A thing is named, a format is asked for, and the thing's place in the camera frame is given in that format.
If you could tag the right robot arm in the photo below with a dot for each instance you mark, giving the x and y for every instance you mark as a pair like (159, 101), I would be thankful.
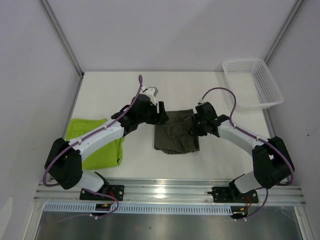
(270, 158)

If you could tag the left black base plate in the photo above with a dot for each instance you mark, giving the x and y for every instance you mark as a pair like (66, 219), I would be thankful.
(116, 191)

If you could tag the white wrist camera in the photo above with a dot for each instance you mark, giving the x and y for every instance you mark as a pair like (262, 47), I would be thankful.
(201, 102)
(150, 92)

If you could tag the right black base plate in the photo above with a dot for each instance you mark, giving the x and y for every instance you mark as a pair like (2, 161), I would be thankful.
(223, 194)

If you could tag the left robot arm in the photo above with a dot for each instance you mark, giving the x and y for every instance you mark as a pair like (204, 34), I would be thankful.
(64, 164)

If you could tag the aluminium corner post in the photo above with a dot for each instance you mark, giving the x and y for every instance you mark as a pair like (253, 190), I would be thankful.
(284, 30)
(48, 11)

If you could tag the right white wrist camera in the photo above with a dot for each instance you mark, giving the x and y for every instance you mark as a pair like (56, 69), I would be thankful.
(201, 102)

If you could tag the white slotted cable duct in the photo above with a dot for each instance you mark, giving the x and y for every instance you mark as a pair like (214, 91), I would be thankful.
(132, 208)

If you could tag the dark olive shorts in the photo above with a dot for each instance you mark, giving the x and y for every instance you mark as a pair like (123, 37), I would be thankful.
(173, 137)

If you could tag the aluminium mounting rail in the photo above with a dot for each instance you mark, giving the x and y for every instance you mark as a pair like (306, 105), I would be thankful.
(170, 192)

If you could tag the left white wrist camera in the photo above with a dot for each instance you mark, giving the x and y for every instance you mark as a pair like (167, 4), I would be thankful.
(150, 92)

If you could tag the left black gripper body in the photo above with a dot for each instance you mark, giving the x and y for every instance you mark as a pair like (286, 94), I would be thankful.
(150, 116)

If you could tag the white plastic basket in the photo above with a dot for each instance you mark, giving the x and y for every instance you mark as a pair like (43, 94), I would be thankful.
(252, 84)

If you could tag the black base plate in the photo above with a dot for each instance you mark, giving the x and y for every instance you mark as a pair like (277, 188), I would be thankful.
(223, 194)
(116, 191)

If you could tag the right aluminium corner post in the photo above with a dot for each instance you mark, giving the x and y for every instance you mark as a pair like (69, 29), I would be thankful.
(284, 30)

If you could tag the lime green shorts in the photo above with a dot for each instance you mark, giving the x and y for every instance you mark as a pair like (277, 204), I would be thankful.
(108, 156)

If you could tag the left aluminium corner post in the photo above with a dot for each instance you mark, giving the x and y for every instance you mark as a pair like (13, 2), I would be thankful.
(48, 11)

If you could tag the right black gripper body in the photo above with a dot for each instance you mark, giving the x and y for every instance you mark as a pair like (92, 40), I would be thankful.
(198, 128)

